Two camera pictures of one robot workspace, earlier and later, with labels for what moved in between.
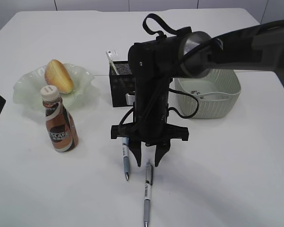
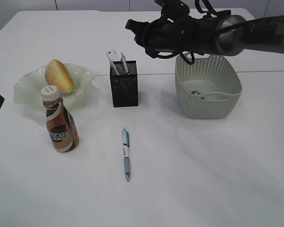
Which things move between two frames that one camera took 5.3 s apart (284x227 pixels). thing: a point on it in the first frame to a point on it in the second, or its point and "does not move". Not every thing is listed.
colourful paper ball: (195, 92) does not move
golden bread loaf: (57, 74) does not move
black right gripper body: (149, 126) to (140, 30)
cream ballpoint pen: (113, 67) does not move
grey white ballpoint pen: (147, 197) to (124, 61)
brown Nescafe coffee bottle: (61, 126) does not move
